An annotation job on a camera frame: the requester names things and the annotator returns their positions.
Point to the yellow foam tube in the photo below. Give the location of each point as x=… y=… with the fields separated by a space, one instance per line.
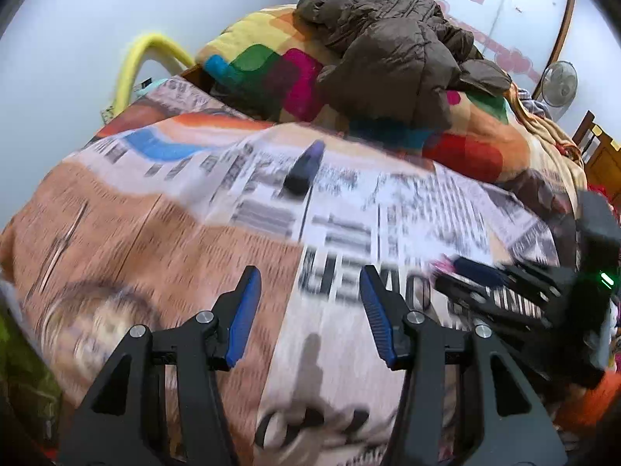
x=134 y=58

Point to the sliding wardrobe with hearts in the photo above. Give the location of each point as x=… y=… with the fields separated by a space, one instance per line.
x=522 y=36

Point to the colourful checked blanket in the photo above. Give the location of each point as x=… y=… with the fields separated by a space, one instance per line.
x=268 y=62

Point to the green leaf pattern bag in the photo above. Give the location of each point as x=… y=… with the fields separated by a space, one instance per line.
x=29 y=391

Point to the white standing fan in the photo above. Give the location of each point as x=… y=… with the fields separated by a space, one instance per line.
x=559 y=85

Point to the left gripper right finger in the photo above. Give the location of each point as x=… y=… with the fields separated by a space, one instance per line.
x=500 y=418

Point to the newspaper print quilt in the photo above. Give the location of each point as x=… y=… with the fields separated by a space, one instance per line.
x=160 y=213

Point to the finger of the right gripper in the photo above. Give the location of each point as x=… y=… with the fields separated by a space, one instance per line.
x=490 y=271
x=515 y=301

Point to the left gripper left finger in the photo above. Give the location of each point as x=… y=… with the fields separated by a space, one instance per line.
x=122 y=419

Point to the brown puffer jacket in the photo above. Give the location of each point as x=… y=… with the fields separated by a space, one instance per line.
x=397 y=60

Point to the wooden headboard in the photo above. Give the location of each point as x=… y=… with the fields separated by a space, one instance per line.
x=601 y=156

